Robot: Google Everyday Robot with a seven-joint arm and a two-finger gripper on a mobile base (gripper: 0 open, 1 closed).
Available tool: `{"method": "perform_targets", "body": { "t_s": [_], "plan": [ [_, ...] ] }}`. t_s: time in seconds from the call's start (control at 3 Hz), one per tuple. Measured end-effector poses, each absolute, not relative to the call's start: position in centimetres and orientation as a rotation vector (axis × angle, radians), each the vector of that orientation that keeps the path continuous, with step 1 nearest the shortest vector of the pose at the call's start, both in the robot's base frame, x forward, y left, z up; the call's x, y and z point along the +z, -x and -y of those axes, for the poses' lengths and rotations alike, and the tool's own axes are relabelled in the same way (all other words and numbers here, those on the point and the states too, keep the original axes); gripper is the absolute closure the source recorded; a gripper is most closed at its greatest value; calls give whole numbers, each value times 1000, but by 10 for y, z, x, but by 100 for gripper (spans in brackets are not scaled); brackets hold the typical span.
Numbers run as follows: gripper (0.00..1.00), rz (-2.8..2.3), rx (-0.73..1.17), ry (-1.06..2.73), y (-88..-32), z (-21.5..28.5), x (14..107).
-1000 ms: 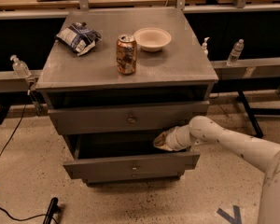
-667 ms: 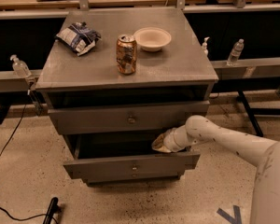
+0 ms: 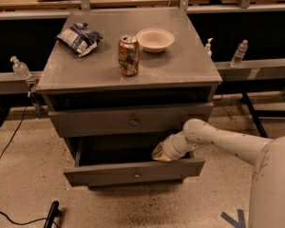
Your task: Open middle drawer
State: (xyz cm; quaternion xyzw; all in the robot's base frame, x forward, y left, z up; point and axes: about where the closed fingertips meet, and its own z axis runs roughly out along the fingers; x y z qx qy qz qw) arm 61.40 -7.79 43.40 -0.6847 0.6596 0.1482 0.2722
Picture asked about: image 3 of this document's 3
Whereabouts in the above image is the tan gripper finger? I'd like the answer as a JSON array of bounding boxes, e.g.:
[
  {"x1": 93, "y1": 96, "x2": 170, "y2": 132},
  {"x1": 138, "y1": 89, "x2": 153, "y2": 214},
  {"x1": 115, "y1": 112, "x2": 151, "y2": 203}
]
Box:
[
  {"x1": 152, "y1": 153, "x2": 172, "y2": 162},
  {"x1": 152, "y1": 142, "x2": 162, "y2": 156}
]

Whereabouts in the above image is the small white pump bottle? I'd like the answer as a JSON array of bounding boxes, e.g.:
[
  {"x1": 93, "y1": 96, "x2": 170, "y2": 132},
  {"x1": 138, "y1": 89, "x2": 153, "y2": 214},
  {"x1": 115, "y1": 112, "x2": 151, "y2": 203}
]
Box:
[{"x1": 205, "y1": 38, "x2": 213, "y2": 57}]

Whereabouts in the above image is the clear sanitizer pump bottle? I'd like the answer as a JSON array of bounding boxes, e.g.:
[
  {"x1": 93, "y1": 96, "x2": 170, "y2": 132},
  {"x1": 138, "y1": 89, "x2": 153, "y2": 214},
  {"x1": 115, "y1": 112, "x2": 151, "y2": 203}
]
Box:
[{"x1": 10, "y1": 56, "x2": 31, "y2": 80}]

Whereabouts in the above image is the crumpled chip bag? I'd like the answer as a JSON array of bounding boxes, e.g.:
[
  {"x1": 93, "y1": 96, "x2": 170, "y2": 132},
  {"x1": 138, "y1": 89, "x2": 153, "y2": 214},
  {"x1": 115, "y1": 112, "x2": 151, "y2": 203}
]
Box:
[{"x1": 56, "y1": 23, "x2": 103, "y2": 57}]

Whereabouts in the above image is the black floor stand foot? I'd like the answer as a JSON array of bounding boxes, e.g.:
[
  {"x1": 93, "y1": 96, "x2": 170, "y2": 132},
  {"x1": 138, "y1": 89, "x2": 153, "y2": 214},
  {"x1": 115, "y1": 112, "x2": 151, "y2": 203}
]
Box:
[{"x1": 43, "y1": 200, "x2": 61, "y2": 228}]

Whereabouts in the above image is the grey drawer cabinet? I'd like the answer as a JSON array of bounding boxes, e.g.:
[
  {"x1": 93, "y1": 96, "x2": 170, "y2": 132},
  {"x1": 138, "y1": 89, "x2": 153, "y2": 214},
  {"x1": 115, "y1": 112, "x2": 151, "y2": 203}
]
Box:
[{"x1": 37, "y1": 9, "x2": 221, "y2": 187}]

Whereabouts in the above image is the white paper bowl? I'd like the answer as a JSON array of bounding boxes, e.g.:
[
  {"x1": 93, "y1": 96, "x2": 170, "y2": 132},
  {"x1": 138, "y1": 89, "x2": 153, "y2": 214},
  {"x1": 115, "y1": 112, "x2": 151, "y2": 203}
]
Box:
[{"x1": 136, "y1": 28, "x2": 174, "y2": 53}]

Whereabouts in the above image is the orange soda can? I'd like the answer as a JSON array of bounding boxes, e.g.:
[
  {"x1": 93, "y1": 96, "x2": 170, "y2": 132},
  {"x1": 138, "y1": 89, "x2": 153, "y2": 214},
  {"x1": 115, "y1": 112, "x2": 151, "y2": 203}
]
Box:
[{"x1": 118, "y1": 35, "x2": 140, "y2": 76}]

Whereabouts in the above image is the grey drawer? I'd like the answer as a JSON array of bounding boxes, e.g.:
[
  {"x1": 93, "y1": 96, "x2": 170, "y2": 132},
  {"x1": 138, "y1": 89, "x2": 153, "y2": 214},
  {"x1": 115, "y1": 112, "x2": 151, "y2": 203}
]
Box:
[
  {"x1": 49, "y1": 103, "x2": 213, "y2": 137},
  {"x1": 64, "y1": 132, "x2": 204, "y2": 188}
]

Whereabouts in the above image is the grey top drawer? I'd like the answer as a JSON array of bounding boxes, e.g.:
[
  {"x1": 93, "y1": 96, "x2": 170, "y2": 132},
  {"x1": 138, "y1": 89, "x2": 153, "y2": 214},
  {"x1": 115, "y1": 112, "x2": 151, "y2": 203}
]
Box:
[{"x1": 49, "y1": 103, "x2": 213, "y2": 137}]

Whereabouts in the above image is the black floor cable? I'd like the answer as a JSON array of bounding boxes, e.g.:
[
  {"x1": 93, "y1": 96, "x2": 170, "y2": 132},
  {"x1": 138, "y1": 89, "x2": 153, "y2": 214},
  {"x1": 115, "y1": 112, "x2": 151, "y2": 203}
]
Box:
[{"x1": 0, "y1": 106, "x2": 63, "y2": 228}]

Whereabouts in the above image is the clear plastic water bottle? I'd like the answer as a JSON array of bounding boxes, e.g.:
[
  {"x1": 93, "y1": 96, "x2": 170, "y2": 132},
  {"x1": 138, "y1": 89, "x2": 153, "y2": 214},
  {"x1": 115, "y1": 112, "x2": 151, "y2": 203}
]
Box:
[{"x1": 230, "y1": 40, "x2": 248, "y2": 67}]

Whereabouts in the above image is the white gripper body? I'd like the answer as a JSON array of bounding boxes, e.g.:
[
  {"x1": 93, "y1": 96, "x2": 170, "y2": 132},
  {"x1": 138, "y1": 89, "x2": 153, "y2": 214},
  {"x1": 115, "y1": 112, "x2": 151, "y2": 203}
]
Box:
[{"x1": 161, "y1": 133, "x2": 189, "y2": 161}]

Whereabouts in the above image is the black table leg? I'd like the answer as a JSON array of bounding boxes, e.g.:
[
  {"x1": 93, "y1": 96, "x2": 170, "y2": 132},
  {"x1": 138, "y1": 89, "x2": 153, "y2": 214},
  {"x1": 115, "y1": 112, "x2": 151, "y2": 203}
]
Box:
[{"x1": 242, "y1": 92, "x2": 267, "y2": 138}]

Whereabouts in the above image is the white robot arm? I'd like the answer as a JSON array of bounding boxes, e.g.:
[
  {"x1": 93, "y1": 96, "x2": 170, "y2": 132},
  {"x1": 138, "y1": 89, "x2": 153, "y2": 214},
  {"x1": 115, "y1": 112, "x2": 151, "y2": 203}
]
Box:
[{"x1": 152, "y1": 119, "x2": 285, "y2": 228}]

